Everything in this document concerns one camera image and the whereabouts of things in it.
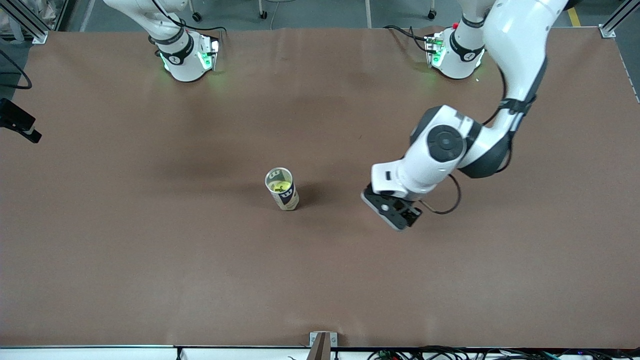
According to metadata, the clear tennis ball can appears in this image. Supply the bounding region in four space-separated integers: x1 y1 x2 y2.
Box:
264 167 300 212

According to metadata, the aluminium frame post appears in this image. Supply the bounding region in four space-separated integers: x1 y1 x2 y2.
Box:
598 0 640 40
0 0 49 45

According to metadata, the black cable bundle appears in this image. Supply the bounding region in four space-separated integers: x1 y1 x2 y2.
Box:
367 345 640 360

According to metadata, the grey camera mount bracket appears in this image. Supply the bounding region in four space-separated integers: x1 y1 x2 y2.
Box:
309 331 339 360

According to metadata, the black left arm base cable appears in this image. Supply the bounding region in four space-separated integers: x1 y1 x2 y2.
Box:
383 24 433 53

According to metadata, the black arm base cable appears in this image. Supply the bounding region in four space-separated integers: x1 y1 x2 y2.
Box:
383 24 433 53
177 19 230 37

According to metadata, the black right arm base cable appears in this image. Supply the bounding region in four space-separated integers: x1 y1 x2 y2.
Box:
177 19 230 37

